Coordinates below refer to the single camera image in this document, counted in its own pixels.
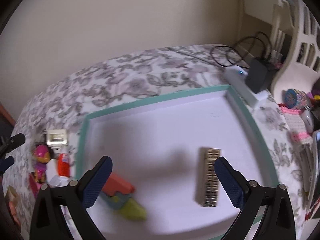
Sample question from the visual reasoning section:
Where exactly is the white power strip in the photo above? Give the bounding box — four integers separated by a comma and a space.
223, 66, 267, 109

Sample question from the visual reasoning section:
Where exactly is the cream plastic basket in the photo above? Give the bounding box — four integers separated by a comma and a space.
271, 0, 320, 103

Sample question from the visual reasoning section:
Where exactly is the pink dog figurine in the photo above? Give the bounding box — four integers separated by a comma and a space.
31, 144, 50, 183

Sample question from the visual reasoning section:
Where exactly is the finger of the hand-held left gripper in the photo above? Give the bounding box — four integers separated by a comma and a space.
0, 133, 26, 153
0, 156, 15, 174

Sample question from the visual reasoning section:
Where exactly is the white shelf rack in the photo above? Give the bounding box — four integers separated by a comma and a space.
237, 0, 293, 55

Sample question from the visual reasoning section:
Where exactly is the pink and white crochet cloth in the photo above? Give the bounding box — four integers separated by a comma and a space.
279, 106, 313, 143

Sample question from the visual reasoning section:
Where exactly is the white tray with teal rim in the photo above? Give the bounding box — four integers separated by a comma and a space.
74, 84, 279, 240

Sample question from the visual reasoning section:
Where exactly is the black power adapter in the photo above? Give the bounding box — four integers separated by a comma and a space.
245, 58, 273, 93

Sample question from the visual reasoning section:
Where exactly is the colourful round tin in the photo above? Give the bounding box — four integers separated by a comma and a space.
284, 89, 312, 110

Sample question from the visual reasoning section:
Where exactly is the black smartphone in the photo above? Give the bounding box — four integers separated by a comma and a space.
312, 129, 320, 203

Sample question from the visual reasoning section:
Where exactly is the gold rectangular block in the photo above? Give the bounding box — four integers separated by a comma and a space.
195, 147, 222, 207

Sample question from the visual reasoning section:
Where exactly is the orange and green toy gun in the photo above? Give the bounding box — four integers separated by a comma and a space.
100, 172, 148, 222

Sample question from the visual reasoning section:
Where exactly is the black cable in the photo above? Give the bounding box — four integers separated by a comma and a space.
211, 32, 273, 68

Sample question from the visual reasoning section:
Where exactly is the small cream plastic box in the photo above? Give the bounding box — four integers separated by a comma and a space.
46, 129, 68, 148

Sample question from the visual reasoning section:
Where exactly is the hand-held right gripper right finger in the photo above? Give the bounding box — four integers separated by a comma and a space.
214, 156, 297, 240

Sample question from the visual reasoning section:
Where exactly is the grey floral bed sheet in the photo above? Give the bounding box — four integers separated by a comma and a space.
2, 44, 320, 240

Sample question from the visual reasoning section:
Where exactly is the red and white tube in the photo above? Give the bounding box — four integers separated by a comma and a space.
47, 153, 75, 188

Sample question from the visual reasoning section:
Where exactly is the brown wooden bed frame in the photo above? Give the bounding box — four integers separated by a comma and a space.
0, 102, 16, 127

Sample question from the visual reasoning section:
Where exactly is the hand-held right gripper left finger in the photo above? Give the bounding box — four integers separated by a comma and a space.
29, 156, 113, 240

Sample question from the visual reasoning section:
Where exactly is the grey long flat object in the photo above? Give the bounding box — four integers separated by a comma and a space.
297, 144, 316, 202

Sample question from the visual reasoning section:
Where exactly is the red and white crochet cloth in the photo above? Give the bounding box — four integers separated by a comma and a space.
304, 200, 318, 221

